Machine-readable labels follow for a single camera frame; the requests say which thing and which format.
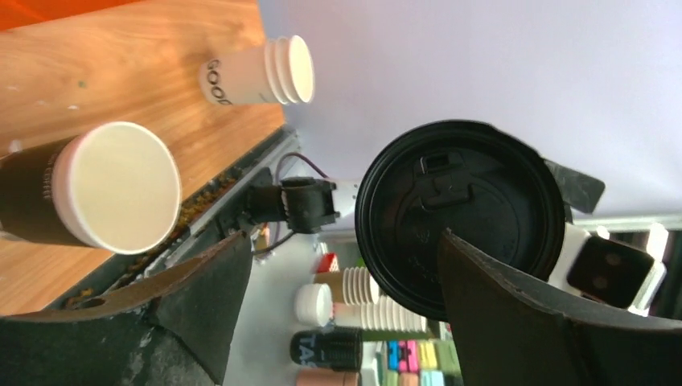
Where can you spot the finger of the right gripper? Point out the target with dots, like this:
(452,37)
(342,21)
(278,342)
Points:
(565,189)

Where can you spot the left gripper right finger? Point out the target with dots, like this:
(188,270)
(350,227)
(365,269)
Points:
(511,328)

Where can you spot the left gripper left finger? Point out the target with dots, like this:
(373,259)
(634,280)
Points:
(174,328)

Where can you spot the black cup lid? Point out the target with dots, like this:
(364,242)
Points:
(485,186)

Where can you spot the black sleeved coffee cup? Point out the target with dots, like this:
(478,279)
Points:
(115,187)

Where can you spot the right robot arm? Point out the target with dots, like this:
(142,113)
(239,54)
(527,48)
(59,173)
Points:
(306,204)

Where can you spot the white paper cup stack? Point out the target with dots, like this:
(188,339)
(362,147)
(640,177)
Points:
(279,71)

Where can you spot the orange paper bag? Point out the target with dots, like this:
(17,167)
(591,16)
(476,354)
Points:
(20,13)

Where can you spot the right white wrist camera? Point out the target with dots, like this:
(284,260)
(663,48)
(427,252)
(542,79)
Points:
(607,271)

